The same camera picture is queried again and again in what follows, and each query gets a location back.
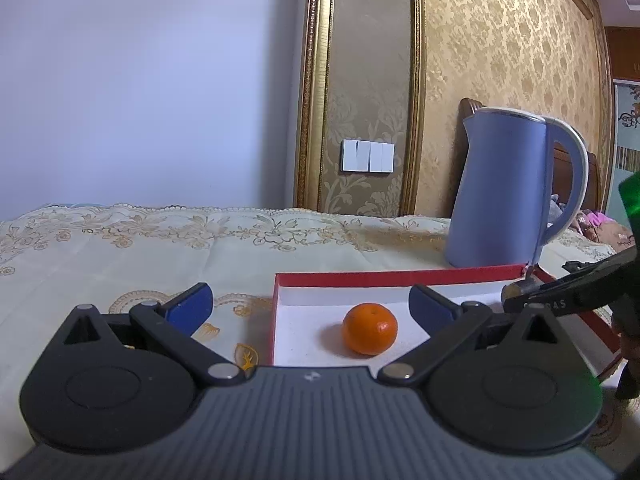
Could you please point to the gilded wall panel frame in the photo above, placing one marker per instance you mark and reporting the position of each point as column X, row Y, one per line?
column 315, row 85

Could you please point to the red cardboard box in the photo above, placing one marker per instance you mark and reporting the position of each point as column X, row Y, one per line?
column 305, row 320

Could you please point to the orange mandarin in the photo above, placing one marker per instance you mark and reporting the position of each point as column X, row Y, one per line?
column 370, row 329

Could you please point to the pink bedding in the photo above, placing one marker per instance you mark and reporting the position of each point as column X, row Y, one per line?
column 595, row 227

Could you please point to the cream lace tablecloth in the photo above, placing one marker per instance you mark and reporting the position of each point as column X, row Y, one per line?
column 125, row 260

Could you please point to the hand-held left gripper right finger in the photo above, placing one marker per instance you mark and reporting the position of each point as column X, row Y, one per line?
column 430, row 306

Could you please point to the patterned wardrobe door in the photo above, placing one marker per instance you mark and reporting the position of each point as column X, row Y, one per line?
column 625, row 110

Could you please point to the white wall light switch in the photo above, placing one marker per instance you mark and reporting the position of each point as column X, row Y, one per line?
column 367, row 156

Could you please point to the blue electric kettle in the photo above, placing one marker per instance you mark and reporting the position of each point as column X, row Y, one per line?
column 500, row 190

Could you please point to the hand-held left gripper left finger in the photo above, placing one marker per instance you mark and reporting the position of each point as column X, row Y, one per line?
column 190, row 306

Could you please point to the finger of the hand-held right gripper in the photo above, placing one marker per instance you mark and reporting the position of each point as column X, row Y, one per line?
column 607, row 266
column 560, row 301

